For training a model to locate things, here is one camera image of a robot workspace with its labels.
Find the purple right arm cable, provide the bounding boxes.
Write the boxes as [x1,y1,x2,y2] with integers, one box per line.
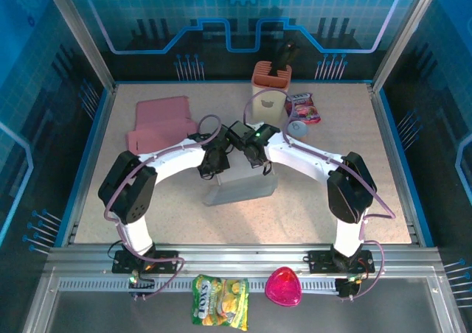
[244,85,396,301]

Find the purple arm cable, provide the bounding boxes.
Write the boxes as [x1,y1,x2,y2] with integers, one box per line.
[244,85,396,301]
[104,114,223,301]

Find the white paper box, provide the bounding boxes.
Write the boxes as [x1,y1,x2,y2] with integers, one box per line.
[201,161,280,208]

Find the beige knife block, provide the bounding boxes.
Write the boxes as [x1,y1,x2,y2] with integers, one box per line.
[251,60,293,122]

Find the aluminium side rail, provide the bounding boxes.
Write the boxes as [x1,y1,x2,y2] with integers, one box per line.
[368,82,435,246]
[55,84,118,245]

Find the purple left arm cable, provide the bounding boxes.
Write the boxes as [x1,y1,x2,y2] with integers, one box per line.
[104,114,223,301]

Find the black connector module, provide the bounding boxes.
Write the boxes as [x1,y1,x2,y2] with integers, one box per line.
[335,276,364,301]
[128,275,156,301]

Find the slotted grey cable duct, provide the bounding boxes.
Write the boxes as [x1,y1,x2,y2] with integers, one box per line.
[58,277,340,294]

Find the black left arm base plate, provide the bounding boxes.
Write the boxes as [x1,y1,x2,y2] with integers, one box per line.
[111,250,181,275]

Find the yellow green candy bag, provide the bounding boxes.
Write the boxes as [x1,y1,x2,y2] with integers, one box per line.
[190,273,250,331]

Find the small white round can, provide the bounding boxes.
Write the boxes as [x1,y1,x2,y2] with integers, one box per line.
[287,121,308,139]

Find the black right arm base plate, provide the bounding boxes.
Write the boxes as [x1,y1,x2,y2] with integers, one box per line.
[308,250,375,275]

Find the aluminium frame post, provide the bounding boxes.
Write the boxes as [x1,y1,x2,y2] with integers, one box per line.
[370,0,443,93]
[40,0,118,93]

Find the magenta heart-shaped box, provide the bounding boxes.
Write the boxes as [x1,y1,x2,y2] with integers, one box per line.
[264,266,303,308]

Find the aluminium front rail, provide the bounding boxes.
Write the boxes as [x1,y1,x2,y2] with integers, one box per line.
[46,242,443,278]

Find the pink paper box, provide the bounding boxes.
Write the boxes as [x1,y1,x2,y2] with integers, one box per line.
[125,95,200,155]

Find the black knife handle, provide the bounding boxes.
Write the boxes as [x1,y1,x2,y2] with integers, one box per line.
[271,40,299,78]

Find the purple candy bag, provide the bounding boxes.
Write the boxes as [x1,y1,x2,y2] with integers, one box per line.
[283,92,322,125]

